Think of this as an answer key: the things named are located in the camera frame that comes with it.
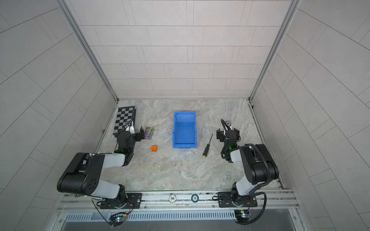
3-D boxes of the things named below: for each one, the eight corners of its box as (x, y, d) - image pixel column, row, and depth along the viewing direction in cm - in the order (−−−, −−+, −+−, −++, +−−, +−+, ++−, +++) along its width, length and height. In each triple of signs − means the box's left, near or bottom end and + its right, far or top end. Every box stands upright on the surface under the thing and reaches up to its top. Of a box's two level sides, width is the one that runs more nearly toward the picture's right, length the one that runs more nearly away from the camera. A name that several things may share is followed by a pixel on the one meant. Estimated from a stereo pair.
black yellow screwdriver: (202, 156, 88) (202, 155, 86) (211, 134, 98) (211, 133, 96) (205, 158, 88) (205, 156, 86) (214, 136, 97) (215, 134, 96)
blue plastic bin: (171, 149, 91) (170, 144, 86) (175, 115, 109) (174, 109, 104) (196, 150, 91) (197, 145, 86) (196, 115, 109) (196, 109, 104)
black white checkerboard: (115, 136, 96) (112, 133, 93) (119, 111, 111) (117, 107, 107) (134, 133, 98) (132, 130, 95) (136, 108, 112) (135, 105, 109)
